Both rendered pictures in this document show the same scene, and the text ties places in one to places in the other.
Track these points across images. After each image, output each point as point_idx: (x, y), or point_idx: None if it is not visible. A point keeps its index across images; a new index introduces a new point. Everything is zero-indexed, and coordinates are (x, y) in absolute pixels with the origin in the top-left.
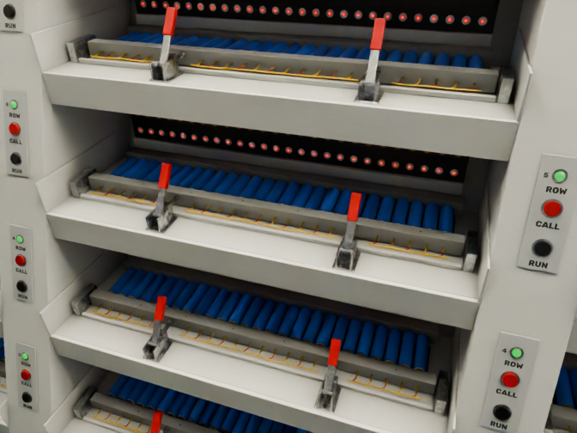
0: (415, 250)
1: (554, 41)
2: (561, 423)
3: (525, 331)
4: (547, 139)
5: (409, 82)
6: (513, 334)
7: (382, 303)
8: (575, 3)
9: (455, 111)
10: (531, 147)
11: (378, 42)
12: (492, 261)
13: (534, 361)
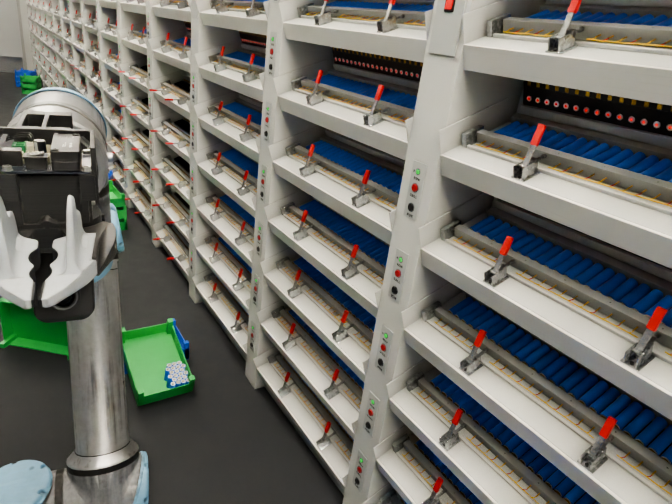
0: (395, 206)
1: (420, 105)
2: (439, 316)
3: (405, 249)
4: (416, 153)
5: (399, 116)
6: (400, 250)
7: (366, 226)
8: (427, 88)
9: (394, 134)
10: (411, 156)
11: (377, 96)
12: (396, 211)
13: (406, 265)
